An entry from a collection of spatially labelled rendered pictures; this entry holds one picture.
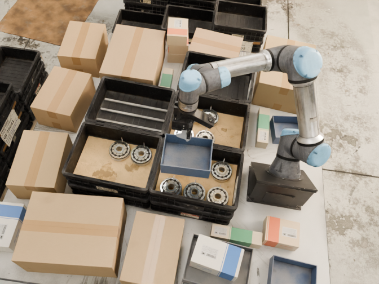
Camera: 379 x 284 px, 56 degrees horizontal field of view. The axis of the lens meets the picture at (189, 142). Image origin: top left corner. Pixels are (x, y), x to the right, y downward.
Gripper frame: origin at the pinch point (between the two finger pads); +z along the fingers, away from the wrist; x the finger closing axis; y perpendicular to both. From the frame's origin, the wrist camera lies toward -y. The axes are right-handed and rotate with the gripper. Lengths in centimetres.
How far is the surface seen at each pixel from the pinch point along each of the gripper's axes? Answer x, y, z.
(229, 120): -36.8, -18.6, 26.5
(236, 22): -160, -18, 50
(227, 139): -24.4, -18.3, 27.5
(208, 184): 2.8, -12.0, 29.9
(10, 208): 29, 76, 36
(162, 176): 2.4, 10.4, 29.8
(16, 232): 38, 70, 39
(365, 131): -116, -138, 103
